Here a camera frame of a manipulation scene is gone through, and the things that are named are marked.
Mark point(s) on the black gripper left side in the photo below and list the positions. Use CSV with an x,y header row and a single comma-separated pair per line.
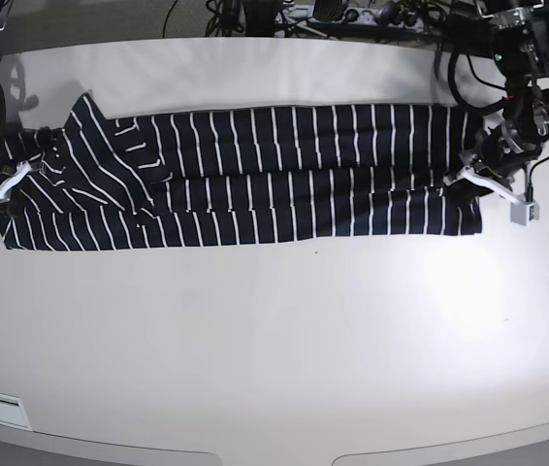
x,y
496,156

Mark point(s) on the navy white striped T-shirt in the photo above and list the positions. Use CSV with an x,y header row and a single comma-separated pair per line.
x,y
239,177

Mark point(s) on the white power strip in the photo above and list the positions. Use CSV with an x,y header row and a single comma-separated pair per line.
x,y
393,16

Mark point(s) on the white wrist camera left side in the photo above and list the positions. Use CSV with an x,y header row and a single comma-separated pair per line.
x,y
524,212

